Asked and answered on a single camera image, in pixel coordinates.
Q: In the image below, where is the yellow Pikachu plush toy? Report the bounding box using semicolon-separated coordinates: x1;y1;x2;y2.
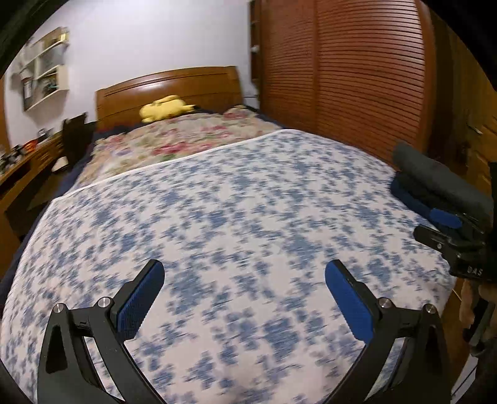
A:
139;95;195;124

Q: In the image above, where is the person's right hand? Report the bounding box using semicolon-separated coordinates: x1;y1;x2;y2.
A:
459;279;479;328

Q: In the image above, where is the white wall shelf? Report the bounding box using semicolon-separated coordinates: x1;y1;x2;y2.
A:
11;26;70;112

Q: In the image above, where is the wooden bed headboard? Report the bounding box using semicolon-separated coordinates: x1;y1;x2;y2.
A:
95;66;244;132

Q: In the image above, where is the black garment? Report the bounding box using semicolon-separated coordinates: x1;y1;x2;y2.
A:
392;142;493;223

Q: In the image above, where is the brown louvered wardrobe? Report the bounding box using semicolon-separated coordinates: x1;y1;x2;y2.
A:
248;1;437;162

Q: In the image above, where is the blue floral white bedspread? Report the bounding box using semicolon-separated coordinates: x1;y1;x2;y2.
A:
1;130;455;403

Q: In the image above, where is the wooden desk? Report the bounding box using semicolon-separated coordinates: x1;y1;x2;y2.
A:
1;133;63;278

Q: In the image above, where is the wooden room door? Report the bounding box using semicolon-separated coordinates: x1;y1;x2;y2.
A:
448;30;496;195

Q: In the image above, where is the dark wooden chair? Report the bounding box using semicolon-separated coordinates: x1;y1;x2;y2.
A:
51;112;95;172

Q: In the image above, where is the metal door handle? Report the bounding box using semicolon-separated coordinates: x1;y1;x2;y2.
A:
467;124;483;136

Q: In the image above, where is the pink floral quilt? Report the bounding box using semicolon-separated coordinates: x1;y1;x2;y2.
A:
73;105;281;189

